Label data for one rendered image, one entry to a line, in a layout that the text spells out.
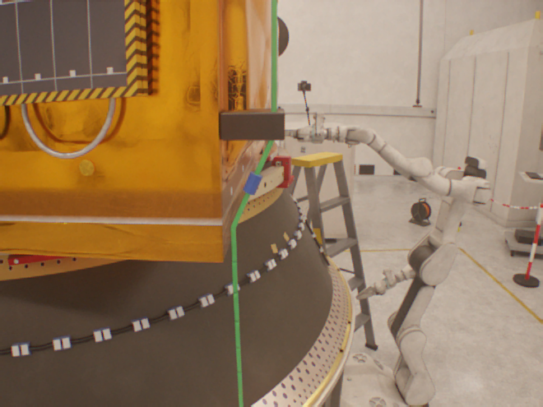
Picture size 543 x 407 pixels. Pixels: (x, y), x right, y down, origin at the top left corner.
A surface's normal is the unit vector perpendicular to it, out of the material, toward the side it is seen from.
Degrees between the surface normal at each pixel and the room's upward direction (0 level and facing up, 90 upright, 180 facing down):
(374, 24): 90
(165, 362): 62
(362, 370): 73
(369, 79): 90
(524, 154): 90
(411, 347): 90
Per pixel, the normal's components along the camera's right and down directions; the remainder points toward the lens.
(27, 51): -0.03, 0.28
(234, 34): 0.77, 0.18
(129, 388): 0.47, -0.24
